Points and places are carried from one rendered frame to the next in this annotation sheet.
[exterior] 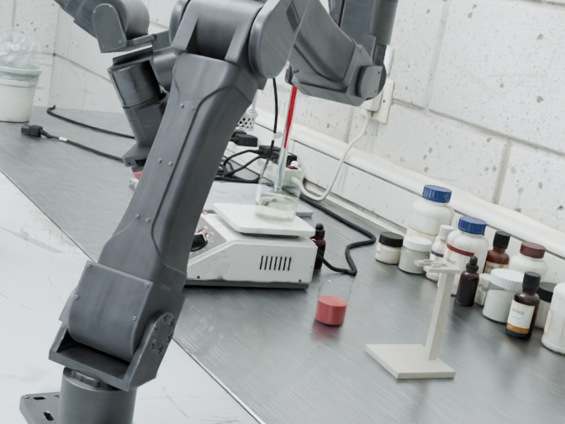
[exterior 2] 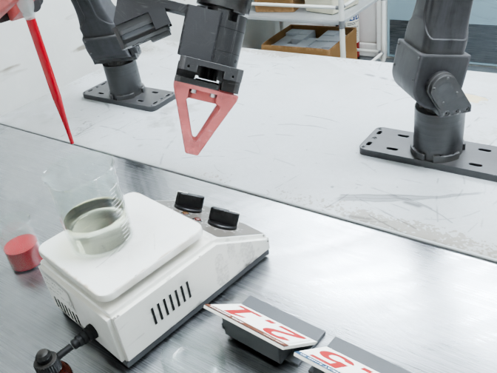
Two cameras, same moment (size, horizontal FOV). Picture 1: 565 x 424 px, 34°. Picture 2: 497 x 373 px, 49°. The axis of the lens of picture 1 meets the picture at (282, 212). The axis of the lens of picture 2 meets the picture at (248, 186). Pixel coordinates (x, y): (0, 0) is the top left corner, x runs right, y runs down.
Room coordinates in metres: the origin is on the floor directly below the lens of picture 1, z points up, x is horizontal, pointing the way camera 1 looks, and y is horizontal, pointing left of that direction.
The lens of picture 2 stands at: (1.73, 0.03, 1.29)
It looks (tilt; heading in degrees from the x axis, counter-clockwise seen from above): 32 degrees down; 163
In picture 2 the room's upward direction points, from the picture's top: 9 degrees counter-clockwise
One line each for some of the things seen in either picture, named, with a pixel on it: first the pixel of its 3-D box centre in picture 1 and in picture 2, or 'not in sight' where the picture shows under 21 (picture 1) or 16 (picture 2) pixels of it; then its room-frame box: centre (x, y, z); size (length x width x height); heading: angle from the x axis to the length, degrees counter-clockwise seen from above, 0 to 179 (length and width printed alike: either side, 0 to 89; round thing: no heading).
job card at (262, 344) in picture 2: not in sight; (265, 320); (1.39, 0.12, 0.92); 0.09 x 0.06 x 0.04; 29
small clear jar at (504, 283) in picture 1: (506, 296); not in sight; (1.29, -0.34, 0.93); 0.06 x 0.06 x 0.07
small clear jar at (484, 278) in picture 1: (488, 291); not in sight; (1.34, -0.32, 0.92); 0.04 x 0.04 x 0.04
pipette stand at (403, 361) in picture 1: (419, 313); not in sight; (1.05, -0.18, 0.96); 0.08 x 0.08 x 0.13; 26
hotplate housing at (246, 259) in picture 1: (241, 247); (151, 260); (1.28, 0.05, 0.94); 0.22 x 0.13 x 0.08; 115
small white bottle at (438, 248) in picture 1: (441, 252); not in sight; (1.43, -0.26, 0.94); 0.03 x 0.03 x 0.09
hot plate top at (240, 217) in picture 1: (262, 219); (120, 240); (1.29, 0.03, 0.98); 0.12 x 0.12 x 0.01; 25
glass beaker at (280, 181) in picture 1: (279, 192); (90, 208); (1.29, 0.01, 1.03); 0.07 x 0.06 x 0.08; 153
